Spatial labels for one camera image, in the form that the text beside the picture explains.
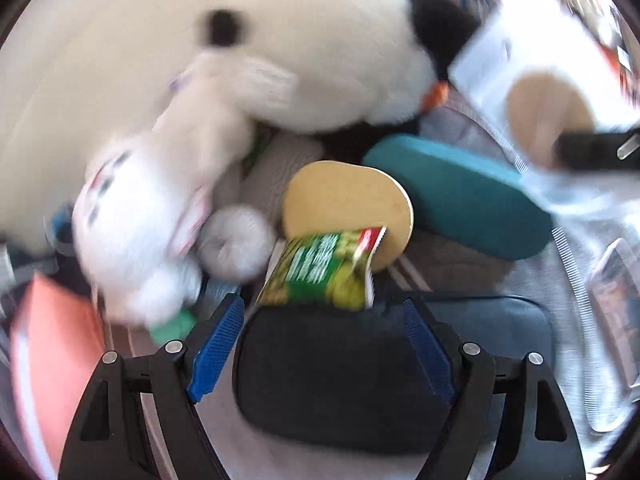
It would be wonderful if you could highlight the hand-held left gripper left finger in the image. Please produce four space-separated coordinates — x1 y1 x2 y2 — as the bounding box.
57 294 246 480

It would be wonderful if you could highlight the grey twine ball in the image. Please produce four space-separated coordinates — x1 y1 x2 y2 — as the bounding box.
195 205 278 281

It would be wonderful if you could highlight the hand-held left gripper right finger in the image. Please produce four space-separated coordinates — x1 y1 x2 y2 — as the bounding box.
401 297 586 480

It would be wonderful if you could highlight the clear plastic packet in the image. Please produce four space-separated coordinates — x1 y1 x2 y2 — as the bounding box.
587 237 640 433

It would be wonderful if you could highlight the orange plush toy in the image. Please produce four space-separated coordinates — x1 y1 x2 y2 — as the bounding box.
422 80 451 111

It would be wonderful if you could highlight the beige knitted cloth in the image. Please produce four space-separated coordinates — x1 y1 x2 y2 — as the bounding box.
240 132 326 211

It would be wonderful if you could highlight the grey striped blanket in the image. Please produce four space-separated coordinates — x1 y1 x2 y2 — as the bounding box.
107 95 640 480

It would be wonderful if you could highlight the white plush toy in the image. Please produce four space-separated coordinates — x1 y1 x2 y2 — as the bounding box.
70 55 296 331

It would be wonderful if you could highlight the panda plush toy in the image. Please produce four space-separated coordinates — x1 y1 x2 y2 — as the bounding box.
195 0 481 133

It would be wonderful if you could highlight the small green packet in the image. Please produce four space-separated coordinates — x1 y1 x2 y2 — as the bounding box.
149 307 198 345

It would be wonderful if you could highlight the small green wrapper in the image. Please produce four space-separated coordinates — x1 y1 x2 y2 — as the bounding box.
247 127 273 171

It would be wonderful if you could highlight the black zipper pouch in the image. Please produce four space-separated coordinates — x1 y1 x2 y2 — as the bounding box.
232 295 556 456

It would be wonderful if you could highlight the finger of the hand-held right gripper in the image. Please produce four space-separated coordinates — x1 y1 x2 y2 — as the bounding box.
552 127 640 171

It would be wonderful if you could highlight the green snack packet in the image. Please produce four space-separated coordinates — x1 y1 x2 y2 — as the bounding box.
255 226 388 311

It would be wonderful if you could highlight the dark teal glasses case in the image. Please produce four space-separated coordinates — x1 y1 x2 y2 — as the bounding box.
361 135 553 261

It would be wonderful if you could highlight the tan round disc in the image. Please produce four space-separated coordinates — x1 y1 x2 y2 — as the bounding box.
281 160 415 271

